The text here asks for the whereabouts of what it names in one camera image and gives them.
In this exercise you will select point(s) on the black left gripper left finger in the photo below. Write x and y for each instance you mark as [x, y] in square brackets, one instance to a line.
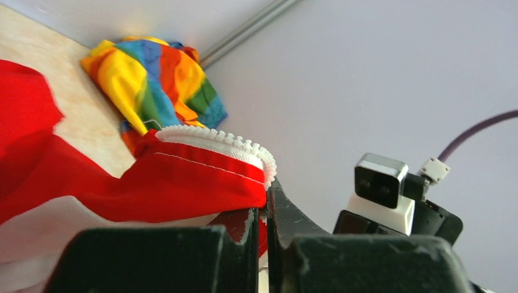
[220, 257]

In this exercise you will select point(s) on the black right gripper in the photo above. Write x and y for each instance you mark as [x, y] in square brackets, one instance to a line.
[415, 215]

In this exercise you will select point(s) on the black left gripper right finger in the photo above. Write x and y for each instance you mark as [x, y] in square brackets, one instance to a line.
[303, 257]

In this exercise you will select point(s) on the red white cartoon jacket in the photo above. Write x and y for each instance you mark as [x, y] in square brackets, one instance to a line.
[50, 191]

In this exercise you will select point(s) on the rainbow striped garment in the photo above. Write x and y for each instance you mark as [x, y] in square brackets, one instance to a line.
[153, 84]

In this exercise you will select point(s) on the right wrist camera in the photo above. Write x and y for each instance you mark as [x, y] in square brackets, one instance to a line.
[378, 193]

